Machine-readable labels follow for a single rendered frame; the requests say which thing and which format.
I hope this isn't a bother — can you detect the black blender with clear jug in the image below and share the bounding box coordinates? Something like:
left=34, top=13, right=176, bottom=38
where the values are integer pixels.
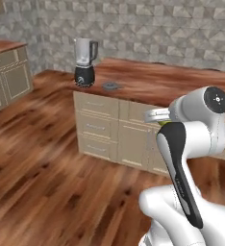
left=73, top=37, right=99, bottom=88

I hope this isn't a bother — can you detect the silver drawer handle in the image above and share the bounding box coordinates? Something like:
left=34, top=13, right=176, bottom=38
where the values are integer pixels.
left=87, top=145, right=108, bottom=152
left=86, top=123, right=107, bottom=130
left=86, top=102, right=105, bottom=108

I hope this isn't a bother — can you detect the beige drawer front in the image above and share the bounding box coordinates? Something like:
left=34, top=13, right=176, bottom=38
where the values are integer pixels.
left=75, top=111, right=120, bottom=141
left=127, top=100, right=170, bottom=127
left=73, top=90, right=120, bottom=120
left=77, top=134, right=120, bottom=161

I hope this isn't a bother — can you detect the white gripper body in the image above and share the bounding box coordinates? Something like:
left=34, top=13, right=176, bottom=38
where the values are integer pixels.
left=143, top=108, right=172, bottom=125

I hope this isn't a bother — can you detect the grey round blender lid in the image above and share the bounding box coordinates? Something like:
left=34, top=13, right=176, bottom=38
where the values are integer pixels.
left=101, top=81, right=122, bottom=91

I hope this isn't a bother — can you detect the beige cupboard run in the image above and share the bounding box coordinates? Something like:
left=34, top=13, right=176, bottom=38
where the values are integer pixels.
left=0, top=45, right=34, bottom=116

